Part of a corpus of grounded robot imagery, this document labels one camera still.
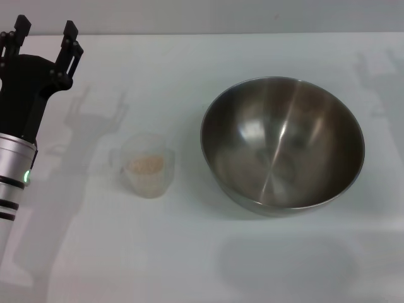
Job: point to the clear plastic measuring cup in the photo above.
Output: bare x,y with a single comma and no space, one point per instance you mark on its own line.
164,176

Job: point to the white rice grains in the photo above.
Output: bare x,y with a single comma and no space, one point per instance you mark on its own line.
146,165

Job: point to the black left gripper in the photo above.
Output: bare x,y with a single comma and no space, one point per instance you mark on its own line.
25,88

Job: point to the stainless steel mixing bowl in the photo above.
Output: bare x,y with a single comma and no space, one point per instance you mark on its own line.
284,142

